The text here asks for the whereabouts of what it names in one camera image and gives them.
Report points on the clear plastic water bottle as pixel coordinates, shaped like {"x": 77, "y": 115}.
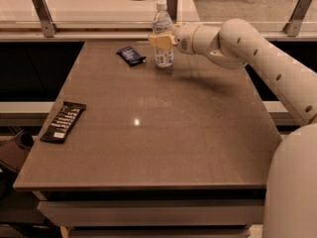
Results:
{"x": 162, "y": 24}

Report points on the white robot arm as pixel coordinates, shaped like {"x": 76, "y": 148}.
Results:
{"x": 290, "y": 208}

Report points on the right metal glass bracket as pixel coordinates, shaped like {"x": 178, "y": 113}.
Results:
{"x": 293, "y": 26}

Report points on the blue rxbar blueberry wrapper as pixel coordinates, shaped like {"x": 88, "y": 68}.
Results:
{"x": 130, "y": 56}

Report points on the metal glass bracket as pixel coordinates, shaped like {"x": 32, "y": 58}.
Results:
{"x": 48, "y": 27}
{"x": 172, "y": 9}
{"x": 293, "y": 26}

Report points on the middle metal glass bracket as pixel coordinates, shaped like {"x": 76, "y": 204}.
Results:
{"x": 172, "y": 9}

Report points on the left metal glass bracket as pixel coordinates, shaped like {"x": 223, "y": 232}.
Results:
{"x": 48, "y": 27}

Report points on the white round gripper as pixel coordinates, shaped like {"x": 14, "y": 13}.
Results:
{"x": 183, "y": 39}

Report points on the dark object at left edge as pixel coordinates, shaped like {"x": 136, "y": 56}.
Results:
{"x": 14, "y": 152}

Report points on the black rxbar wrapper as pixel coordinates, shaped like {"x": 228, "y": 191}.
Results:
{"x": 63, "y": 122}

